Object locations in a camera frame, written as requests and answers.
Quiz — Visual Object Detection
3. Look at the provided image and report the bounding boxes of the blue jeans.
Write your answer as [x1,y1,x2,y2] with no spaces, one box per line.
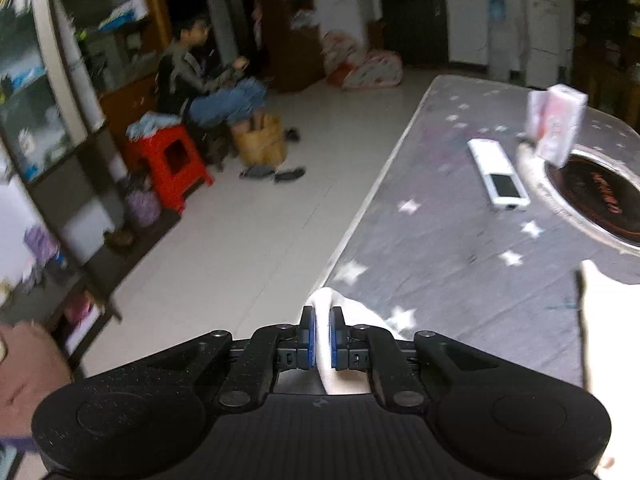
[187,79,269,127]

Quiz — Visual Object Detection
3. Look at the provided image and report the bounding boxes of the wooden shelf unit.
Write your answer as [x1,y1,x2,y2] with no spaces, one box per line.
[50,0,172,136]

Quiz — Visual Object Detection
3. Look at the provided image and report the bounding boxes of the white garment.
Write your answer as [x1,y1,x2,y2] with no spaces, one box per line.
[305,260,640,480]

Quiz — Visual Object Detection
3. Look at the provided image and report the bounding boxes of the dark door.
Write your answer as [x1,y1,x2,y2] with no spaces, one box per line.
[379,0,449,67]

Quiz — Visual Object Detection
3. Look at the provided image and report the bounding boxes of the round black induction cooker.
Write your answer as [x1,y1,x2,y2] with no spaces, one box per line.
[515,140,640,252]

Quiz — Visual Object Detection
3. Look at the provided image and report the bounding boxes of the glass display cabinet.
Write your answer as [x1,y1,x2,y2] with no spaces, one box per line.
[0,0,126,323]

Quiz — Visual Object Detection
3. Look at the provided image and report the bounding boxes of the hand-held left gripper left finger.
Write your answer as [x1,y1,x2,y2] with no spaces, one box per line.
[144,306,317,411]

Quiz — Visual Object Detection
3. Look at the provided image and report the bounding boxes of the light blue folded cloth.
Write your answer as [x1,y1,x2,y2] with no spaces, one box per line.
[125,113,182,141]

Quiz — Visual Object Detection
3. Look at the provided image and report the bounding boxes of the white remote control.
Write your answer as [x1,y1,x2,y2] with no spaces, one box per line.
[467,138,531,211]

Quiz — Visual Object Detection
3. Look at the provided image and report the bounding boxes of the white water dispenser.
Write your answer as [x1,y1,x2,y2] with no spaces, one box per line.
[485,0,524,79]

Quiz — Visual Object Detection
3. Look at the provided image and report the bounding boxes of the red plastic stool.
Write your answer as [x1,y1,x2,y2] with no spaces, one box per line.
[125,125,216,214]

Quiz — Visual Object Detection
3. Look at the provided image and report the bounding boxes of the purple bag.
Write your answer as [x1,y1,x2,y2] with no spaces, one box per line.
[125,187,162,229]

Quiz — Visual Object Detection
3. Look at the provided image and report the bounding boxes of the pink patterned storage bag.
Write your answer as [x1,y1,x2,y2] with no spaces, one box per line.
[321,30,362,80]

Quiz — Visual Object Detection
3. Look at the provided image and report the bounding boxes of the white refrigerator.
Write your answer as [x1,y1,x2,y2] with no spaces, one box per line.
[522,0,562,87]

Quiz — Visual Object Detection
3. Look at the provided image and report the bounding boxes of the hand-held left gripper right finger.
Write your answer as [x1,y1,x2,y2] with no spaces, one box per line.
[329,306,503,411]

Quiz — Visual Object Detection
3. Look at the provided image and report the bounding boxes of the white tissue pack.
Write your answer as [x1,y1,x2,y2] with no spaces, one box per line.
[525,85,588,168]

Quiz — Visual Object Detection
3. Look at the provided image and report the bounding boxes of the red-trimmed patterned storage bag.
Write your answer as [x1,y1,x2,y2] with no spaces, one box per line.
[327,50,404,92]

